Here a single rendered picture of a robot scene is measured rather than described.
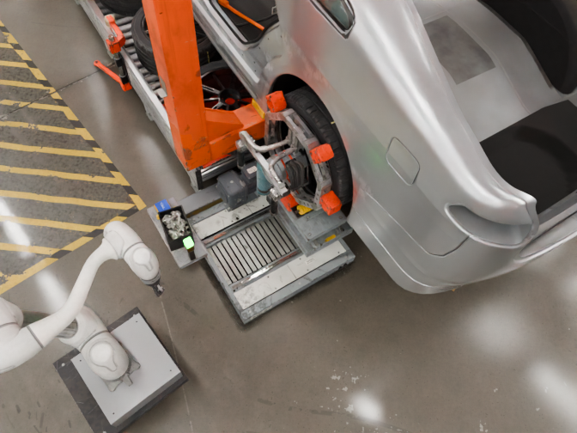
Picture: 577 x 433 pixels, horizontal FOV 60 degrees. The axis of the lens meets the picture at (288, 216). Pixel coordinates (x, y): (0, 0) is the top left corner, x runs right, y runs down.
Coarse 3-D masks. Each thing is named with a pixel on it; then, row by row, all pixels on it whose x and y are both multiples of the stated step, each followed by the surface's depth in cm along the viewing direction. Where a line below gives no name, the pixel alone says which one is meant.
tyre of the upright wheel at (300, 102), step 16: (288, 96) 250; (304, 96) 244; (304, 112) 241; (320, 112) 238; (320, 128) 235; (336, 128) 236; (336, 144) 235; (336, 160) 236; (336, 176) 242; (336, 192) 251; (352, 192) 253
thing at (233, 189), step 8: (248, 168) 309; (256, 168) 309; (224, 176) 308; (232, 176) 308; (240, 176) 312; (248, 176) 306; (256, 176) 307; (224, 184) 306; (232, 184) 306; (240, 184) 306; (248, 184) 310; (256, 184) 314; (224, 192) 305; (232, 192) 303; (240, 192) 305; (248, 192) 314; (256, 192) 337; (224, 200) 313; (232, 200) 307; (240, 200) 313; (248, 200) 338; (232, 208) 316
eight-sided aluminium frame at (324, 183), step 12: (288, 108) 247; (264, 120) 268; (276, 120) 267; (288, 120) 241; (300, 120) 241; (264, 132) 276; (276, 132) 276; (300, 132) 238; (312, 144) 235; (324, 168) 240; (324, 180) 241; (300, 192) 283; (324, 192) 253; (300, 204) 279; (312, 204) 263
